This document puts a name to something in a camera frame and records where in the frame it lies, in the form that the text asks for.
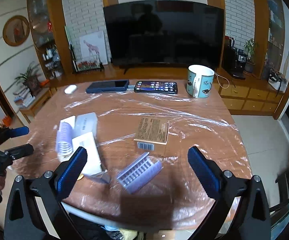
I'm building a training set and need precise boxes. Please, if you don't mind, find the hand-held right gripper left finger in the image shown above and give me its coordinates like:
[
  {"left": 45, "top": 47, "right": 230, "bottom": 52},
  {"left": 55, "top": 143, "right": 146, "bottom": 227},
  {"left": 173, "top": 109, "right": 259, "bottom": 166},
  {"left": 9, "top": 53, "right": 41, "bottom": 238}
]
[{"left": 4, "top": 146, "right": 90, "bottom": 240}]

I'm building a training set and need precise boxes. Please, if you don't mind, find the small green potted plant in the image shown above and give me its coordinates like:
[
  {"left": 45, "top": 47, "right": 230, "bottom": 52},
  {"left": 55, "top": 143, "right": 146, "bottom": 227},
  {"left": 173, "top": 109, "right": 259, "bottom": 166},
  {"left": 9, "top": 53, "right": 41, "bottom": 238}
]
[{"left": 243, "top": 38, "right": 258, "bottom": 74}]

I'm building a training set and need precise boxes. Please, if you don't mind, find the round framed wall picture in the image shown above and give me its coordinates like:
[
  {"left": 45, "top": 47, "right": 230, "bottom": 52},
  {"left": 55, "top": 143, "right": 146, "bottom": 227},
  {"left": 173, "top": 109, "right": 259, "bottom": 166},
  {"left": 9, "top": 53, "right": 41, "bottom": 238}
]
[{"left": 2, "top": 15, "right": 30, "bottom": 47}]

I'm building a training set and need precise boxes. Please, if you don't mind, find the teal printed mug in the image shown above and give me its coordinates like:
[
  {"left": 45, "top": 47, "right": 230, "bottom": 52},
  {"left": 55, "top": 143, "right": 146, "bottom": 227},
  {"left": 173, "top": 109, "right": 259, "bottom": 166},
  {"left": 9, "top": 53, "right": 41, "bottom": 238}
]
[{"left": 186, "top": 64, "right": 215, "bottom": 98}]

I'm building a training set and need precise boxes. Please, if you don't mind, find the black coffee machine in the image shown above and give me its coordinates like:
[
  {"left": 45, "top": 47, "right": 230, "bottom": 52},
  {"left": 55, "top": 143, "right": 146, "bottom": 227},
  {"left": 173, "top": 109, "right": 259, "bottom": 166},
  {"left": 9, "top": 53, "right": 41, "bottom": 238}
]
[{"left": 222, "top": 36, "right": 247, "bottom": 79}]

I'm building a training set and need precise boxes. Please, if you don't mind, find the dark blue phone case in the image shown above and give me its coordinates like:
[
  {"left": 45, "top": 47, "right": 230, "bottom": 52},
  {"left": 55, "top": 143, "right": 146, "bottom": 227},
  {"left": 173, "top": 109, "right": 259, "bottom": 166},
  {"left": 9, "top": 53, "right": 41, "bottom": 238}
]
[{"left": 86, "top": 79, "right": 130, "bottom": 94}]

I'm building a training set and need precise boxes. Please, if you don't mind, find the brown cardboard box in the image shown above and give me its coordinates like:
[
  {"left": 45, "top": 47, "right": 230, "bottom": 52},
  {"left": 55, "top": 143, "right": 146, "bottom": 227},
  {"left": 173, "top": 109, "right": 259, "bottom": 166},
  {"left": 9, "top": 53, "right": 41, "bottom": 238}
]
[{"left": 134, "top": 116, "right": 170, "bottom": 157}]

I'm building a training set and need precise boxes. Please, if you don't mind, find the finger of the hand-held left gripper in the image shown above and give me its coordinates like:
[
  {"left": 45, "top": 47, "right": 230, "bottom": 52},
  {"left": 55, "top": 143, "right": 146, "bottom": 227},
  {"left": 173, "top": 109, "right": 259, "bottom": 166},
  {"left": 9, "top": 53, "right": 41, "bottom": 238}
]
[
  {"left": 0, "top": 126, "right": 30, "bottom": 143},
  {"left": 4, "top": 144, "right": 34, "bottom": 161}
]

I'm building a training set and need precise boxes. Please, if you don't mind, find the red flower picture frame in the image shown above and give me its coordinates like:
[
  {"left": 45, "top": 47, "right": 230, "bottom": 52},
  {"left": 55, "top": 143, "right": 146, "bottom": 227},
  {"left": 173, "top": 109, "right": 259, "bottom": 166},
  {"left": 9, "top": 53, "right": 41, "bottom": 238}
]
[{"left": 72, "top": 59, "right": 105, "bottom": 74}]

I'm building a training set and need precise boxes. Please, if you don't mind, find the white cable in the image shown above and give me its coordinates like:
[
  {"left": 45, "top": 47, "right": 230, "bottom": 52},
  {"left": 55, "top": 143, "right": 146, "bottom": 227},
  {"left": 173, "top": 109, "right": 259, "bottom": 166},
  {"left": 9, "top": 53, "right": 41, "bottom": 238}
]
[{"left": 214, "top": 72, "right": 236, "bottom": 89}]

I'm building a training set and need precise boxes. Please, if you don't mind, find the stack of books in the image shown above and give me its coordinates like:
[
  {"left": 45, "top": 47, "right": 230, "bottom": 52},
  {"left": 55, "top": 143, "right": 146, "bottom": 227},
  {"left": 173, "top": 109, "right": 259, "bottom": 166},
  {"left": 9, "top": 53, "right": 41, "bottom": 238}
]
[{"left": 13, "top": 89, "right": 35, "bottom": 108}]

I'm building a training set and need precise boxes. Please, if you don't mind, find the low wooden side cabinet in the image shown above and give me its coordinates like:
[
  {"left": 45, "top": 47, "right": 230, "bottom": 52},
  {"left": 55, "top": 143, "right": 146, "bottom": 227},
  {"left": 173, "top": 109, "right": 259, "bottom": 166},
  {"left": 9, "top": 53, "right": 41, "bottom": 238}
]
[{"left": 18, "top": 87, "right": 53, "bottom": 124}]

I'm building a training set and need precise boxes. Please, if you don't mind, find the black flat television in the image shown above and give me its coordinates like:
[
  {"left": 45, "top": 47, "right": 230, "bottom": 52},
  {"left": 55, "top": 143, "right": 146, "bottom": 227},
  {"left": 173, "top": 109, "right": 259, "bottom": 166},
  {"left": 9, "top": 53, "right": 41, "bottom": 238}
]
[{"left": 103, "top": 0, "right": 225, "bottom": 74}]

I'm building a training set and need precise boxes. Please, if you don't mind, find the white blue medicine box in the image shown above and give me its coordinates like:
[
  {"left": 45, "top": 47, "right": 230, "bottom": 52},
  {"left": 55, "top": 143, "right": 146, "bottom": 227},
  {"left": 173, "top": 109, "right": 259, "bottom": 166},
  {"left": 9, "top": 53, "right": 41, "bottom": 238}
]
[{"left": 72, "top": 132, "right": 103, "bottom": 177}]

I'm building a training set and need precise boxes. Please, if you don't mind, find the black and white bag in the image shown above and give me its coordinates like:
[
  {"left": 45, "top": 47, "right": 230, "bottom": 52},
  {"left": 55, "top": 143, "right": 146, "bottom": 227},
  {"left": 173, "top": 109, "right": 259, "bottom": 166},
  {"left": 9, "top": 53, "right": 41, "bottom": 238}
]
[{"left": 267, "top": 64, "right": 288, "bottom": 92}]

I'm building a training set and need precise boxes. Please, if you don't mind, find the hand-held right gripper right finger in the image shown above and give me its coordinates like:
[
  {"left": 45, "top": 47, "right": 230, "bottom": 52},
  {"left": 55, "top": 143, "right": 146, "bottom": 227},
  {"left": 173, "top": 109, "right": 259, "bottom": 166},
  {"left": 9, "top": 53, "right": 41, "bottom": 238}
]
[{"left": 187, "top": 146, "right": 272, "bottom": 240}]

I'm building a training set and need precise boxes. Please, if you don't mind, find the glass display cabinet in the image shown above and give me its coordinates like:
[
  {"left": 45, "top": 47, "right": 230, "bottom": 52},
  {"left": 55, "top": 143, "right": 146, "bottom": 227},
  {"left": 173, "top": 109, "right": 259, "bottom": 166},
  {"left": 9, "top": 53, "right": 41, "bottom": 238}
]
[{"left": 26, "top": 0, "right": 65, "bottom": 78}]

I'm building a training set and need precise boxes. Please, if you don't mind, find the purple vial tray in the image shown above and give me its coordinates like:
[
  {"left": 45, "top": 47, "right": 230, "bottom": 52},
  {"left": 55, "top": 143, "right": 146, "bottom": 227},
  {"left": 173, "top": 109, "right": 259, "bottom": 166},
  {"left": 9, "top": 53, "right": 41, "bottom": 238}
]
[
  {"left": 116, "top": 152, "right": 163, "bottom": 194},
  {"left": 56, "top": 120, "right": 73, "bottom": 162}
]

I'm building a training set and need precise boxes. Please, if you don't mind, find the potted plant in brown pot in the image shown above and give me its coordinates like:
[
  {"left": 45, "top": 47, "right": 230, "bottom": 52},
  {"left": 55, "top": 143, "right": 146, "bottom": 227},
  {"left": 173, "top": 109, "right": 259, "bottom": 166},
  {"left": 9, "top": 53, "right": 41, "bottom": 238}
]
[{"left": 14, "top": 64, "right": 43, "bottom": 97}]

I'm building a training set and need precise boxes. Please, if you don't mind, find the black chair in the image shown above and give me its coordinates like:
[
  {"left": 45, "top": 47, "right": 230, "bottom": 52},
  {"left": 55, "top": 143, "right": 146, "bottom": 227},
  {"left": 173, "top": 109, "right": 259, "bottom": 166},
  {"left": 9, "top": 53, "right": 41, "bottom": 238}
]
[{"left": 269, "top": 165, "right": 289, "bottom": 233}]

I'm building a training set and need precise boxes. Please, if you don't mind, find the giraffe picture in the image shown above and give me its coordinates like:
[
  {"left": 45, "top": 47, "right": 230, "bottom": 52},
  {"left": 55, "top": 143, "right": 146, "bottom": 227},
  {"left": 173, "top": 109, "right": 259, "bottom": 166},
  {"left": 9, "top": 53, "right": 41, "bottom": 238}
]
[{"left": 79, "top": 31, "right": 108, "bottom": 65}]

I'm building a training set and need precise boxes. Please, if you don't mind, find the plain white box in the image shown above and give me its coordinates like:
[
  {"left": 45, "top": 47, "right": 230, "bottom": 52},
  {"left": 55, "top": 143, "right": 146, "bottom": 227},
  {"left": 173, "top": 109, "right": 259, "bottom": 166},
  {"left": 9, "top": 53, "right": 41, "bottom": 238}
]
[{"left": 74, "top": 112, "right": 98, "bottom": 138}]

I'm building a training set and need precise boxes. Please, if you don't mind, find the black smartphone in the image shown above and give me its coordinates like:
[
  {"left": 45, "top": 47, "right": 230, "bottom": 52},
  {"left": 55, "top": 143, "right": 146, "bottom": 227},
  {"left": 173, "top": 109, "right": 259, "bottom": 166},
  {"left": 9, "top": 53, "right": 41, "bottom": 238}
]
[{"left": 134, "top": 80, "right": 178, "bottom": 95}]

